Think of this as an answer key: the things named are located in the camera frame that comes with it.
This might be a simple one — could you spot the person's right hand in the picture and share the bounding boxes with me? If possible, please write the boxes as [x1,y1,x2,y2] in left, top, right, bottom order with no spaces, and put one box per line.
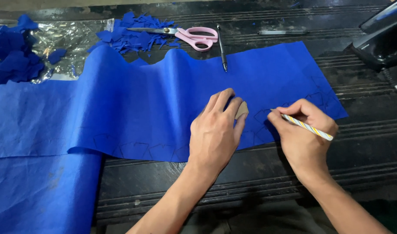
[267,98,339,177]

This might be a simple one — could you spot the pink handled scissors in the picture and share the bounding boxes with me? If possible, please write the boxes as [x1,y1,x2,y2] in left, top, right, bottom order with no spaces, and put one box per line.
[126,27,219,52]

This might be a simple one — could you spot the person's left hand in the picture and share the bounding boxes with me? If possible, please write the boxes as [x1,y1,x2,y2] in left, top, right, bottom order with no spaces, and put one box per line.
[188,88,248,169]

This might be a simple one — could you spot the black machine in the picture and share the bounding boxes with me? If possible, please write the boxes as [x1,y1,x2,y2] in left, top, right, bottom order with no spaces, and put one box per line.
[350,0,397,98]

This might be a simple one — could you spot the striped yellow white pencil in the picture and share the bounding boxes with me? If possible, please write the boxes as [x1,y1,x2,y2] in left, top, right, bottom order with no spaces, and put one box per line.
[270,109,334,141]

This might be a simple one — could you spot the pile of blue fabric scraps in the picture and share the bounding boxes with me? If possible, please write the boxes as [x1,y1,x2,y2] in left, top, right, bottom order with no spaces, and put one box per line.
[87,11,183,59]

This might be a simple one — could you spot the person's dark trousers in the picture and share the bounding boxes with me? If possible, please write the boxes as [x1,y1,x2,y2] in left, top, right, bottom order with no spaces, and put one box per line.
[180,198,397,234]

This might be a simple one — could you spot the large blue fabric sheet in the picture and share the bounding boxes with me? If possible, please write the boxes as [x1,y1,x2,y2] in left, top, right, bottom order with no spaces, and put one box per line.
[0,41,349,234]

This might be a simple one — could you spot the tan cardboard template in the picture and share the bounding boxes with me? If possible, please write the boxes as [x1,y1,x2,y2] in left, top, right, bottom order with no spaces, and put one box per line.
[235,101,249,120]

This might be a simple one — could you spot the heap of blue fabric pieces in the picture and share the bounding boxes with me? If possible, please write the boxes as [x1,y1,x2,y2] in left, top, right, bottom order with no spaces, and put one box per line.
[0,14,67,91]

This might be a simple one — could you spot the black pen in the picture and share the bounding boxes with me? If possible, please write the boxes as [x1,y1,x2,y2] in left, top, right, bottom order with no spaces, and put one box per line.
[216,25,228,73]

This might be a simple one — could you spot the clear plastic bag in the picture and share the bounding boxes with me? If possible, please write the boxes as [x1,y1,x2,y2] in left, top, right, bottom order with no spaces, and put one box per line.
[0,18,115,84]

